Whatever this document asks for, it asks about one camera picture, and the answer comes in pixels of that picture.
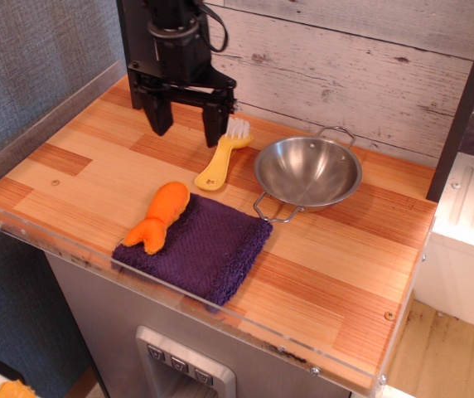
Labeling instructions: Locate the steel bowl with handles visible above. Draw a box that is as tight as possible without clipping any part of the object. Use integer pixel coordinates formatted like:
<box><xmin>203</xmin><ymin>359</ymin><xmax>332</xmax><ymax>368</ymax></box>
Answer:
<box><xmin>254</xmin><ymin>126</ymin><xmax>363</xmax><ymax>223</ymax></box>

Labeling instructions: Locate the purple knitted cloth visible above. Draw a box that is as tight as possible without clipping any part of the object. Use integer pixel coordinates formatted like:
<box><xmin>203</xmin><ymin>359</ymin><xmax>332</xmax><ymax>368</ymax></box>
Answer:
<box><xmin>112</xmin><ymin>194</ymin><xmax>273</xmax><ymax>306</ymax></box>

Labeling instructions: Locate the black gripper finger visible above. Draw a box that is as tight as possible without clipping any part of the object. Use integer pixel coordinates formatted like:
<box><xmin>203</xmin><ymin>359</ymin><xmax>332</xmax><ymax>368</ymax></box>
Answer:
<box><xmin>202</xmin><ymin>104</ymin><xmax>233</xmax><ymax>148</ymax></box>
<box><xmin>140</xmin><ymin>93</ymin><xmax>173</xmax><ymax>136</ymax></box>

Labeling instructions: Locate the yellow brush with white bristles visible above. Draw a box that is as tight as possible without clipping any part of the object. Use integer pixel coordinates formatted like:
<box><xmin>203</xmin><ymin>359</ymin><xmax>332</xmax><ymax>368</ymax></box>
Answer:
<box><xmin>194</xmin><ymin>118</ymin><xmax>253</xmax><ymax>192</ymax></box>

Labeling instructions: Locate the yellow object bottom left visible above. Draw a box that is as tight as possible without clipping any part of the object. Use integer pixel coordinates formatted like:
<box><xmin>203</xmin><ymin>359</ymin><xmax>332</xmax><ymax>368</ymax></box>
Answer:
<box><xmin>0</xmin><ymin>380</ymin><xmax>37</xmax><ymax>398</ymax></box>

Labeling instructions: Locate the dark vertical post right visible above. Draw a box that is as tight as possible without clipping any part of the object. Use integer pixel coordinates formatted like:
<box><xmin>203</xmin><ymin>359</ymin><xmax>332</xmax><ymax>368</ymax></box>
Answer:
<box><xmin>426</xmin><ymin>61</ymin><xmax>474</xmax><ymax>202</ymax></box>

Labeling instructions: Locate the orange plush fish toy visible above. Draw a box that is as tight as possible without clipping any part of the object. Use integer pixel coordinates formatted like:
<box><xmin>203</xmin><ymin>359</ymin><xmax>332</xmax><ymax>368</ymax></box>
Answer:
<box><xmin>123</xmin><ymin>182</ymin><xmax>191</xmax><ymax>255</ymax></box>

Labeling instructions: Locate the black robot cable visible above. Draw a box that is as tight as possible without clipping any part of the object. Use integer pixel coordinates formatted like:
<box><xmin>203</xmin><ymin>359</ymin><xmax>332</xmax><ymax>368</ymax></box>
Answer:
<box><xmin>198</xmin><ymin>0</ymin><xmax>230</xmax><ymax>53</ymax></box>

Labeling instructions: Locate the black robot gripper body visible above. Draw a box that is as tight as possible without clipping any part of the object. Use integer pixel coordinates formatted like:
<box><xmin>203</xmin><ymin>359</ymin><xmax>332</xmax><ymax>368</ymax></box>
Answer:
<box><xmin>131</xmin><ymin>28</ymin><xmax>236</xmax><ymax>112</ymax></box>

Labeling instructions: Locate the clear acrylic table guard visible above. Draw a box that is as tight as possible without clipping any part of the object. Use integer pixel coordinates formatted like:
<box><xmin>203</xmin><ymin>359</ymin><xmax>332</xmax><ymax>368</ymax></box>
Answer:
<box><xmin>0</xmin><ymin>185</ymin><xmax>436</xmax><ymax>396</ymax></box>

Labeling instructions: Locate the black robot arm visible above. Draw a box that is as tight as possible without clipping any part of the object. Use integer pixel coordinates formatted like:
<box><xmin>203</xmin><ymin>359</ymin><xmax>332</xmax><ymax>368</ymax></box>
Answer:
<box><xmin>118</xmin><ymin>1</ymin><xmax>236</xmax><ymax>148</ymax></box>

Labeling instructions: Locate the silver dispenser panel with buttons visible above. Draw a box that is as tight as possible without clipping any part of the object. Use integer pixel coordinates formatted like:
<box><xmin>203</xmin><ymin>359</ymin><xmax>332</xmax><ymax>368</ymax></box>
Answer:
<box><xmin>136</xmin><ymin>326</ymin><xmax>237</xmax><ymax>397</ymax></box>

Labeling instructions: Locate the grey toy fridge cabinet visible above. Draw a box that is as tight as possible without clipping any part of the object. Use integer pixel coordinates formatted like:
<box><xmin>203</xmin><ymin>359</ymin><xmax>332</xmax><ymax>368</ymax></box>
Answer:
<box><xmin>46</xmin><ymin>255</ymin><xmax>351</xmax><ymax>397</ymax></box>

